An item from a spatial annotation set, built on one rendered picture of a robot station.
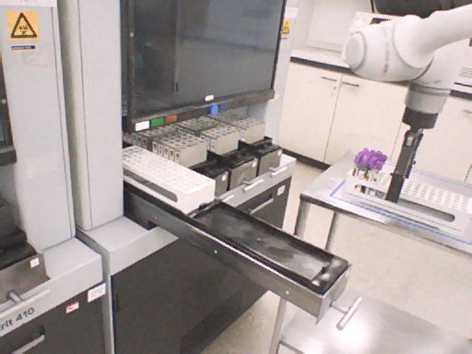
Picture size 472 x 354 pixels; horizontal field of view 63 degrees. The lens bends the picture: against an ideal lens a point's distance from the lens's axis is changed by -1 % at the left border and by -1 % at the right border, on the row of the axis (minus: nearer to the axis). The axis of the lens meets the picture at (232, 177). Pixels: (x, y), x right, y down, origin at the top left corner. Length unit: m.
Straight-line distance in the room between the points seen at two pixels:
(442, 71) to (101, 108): 0.72
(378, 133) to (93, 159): 2.50
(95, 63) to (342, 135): 2.58
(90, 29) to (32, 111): 0.19
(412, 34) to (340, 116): 2.41
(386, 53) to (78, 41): 0.58
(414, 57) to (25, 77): 0.70
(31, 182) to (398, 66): 0.74
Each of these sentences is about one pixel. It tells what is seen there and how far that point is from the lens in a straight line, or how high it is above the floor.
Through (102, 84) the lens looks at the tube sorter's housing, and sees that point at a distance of 0.86.
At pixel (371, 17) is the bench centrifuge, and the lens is 3.15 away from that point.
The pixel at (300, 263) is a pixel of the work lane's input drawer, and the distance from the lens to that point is 0.80.
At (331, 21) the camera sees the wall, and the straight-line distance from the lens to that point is 3.87.
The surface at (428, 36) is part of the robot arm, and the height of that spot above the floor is 1.24.
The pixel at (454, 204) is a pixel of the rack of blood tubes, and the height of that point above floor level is 0.88.
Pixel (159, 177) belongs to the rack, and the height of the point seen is 0.86.
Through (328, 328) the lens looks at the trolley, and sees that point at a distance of 1.45.
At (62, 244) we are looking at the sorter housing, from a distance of 0.95.
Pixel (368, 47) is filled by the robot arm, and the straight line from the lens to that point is 0.81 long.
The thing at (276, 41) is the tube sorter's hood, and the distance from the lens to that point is 1.31.
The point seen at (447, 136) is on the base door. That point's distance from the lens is 2.99.
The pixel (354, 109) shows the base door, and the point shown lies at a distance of 3.14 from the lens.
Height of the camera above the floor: 1.27
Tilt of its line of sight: 25 degrees down
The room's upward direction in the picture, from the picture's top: 6 degrees clockwise
